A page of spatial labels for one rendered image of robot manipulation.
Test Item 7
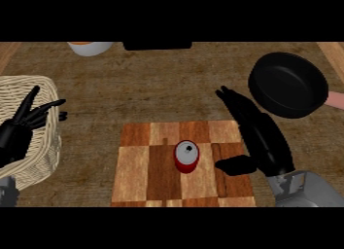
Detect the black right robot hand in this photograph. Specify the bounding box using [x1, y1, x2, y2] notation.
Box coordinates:
[214, 85, 297, 178]

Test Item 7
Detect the white cup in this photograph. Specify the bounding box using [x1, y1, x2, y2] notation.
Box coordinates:
[67, 41, 115, 57]

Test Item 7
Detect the red can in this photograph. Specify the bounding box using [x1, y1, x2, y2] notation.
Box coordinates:
[173, 139, 202, 174]

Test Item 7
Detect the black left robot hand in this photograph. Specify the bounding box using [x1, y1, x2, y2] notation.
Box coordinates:
[0, 85, 69, 171]

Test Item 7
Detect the checkered wooden cutting board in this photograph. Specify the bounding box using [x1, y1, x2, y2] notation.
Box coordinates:
[109, 120, 259, 208]

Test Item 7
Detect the pale wicker basket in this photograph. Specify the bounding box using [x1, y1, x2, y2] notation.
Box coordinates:
[0, 75, 64, 191]

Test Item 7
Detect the black pot with pink handle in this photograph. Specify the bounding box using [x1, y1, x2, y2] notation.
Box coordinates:
[247, 52, 344, 120]

